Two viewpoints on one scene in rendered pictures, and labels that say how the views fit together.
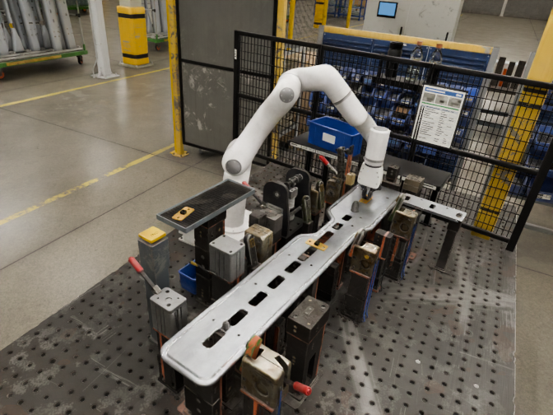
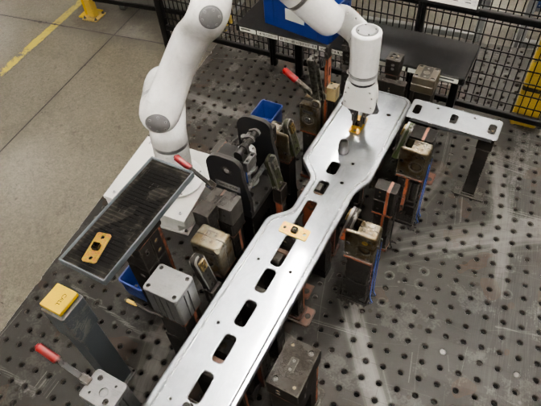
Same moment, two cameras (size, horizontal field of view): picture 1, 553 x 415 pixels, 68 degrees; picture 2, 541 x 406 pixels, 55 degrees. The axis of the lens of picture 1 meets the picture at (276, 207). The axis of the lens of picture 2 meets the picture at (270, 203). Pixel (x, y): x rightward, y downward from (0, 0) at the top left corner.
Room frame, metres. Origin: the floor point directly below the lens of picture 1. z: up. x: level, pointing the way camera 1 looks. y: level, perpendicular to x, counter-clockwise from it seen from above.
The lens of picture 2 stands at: (0.45, -0.10, 2.14)
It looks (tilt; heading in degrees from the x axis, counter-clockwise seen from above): 50 degrees down; 0
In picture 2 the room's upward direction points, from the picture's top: 5 degrees counter-clockwise
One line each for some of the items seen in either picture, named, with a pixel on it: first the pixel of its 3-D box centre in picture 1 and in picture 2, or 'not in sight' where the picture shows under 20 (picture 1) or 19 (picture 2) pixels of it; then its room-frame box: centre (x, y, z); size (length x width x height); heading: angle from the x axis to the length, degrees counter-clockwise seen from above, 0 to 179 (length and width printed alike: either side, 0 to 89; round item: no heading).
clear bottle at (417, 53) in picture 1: (415, 61); not in sight; (2.28, -0.67, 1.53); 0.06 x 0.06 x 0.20
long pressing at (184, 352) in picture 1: (315, 249); (294, 238); (1.27, -0.16, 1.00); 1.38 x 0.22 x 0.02; 148
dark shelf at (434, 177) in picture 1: (364, 158); (352, 37); (2.16, -0.47, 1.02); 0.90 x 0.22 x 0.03; 58
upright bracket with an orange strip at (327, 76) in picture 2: (344, 191); (326, 106); (1.85, -0.34, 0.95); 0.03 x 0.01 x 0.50; 148
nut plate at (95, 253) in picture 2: (183, 212); (96, 246); (1.18, 0.31, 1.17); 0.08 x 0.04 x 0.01; 160
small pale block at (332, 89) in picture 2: (345, 207); (331, 127); (1.82, -0.35, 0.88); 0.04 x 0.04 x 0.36; 58
